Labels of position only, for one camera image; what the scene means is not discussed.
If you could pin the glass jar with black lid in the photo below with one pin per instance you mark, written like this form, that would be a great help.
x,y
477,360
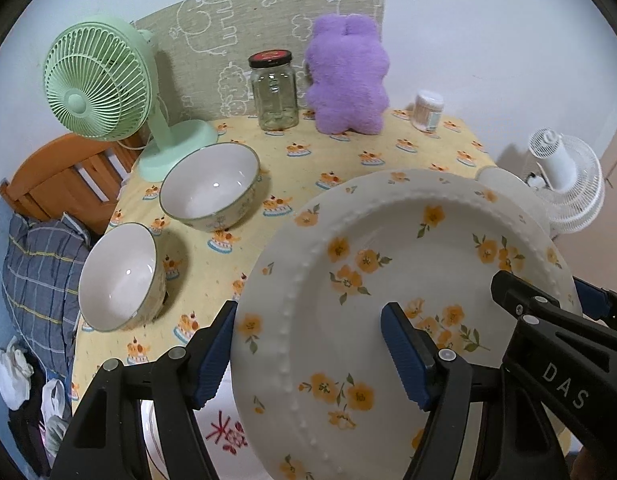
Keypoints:
x,y
273,95

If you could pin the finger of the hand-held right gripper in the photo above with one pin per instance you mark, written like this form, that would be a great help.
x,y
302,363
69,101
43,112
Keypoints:
x,y
518,296
591,300

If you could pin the cream floral plate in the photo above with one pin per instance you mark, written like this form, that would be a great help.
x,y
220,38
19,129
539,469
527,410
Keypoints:
x,y
313,310

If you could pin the small white container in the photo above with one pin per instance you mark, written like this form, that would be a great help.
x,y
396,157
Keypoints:
x,y
427,112

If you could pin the yellow printed tablecloth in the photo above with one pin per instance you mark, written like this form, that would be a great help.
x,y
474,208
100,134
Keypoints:
x,y
308,170

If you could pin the white plastic bag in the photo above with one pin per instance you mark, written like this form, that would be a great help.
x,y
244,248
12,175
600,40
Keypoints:
x,y
53,410

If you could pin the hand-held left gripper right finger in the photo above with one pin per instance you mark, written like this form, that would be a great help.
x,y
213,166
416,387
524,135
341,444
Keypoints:
x,y
403,355

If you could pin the white fan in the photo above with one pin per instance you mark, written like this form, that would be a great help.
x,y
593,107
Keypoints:
x,y
563,170

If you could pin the white crumpled cloth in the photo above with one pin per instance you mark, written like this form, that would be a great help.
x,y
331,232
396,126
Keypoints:
x,y
11,375

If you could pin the white patterned bowl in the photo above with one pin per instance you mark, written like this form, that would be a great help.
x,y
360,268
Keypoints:
x,y
513,185

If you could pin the white red-patterned plate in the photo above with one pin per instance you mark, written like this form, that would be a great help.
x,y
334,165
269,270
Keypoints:
x,y
223,435

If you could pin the grey elephant print cloth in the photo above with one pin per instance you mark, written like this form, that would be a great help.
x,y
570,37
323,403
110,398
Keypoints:
x,y
213,60

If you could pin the small green-rimmed bowl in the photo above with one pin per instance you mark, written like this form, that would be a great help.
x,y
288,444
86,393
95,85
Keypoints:
x,y
118,275

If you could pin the large green-rimmed bowl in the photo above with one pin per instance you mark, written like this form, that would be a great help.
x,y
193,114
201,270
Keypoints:
x,y
208,185

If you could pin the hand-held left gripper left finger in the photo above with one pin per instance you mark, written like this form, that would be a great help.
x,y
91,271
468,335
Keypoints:
x,y
216,355

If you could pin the purple plush toy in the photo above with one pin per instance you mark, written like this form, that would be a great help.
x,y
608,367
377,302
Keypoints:
x,y
346,75

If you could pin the green desk fan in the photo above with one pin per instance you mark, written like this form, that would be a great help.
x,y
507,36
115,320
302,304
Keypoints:
x,y
88,80

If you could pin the blue plaid pillow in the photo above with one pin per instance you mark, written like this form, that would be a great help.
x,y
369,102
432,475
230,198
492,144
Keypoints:
x,y
38,280

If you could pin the dark cloth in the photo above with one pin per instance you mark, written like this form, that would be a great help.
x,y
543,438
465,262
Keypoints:
x,y
26,435

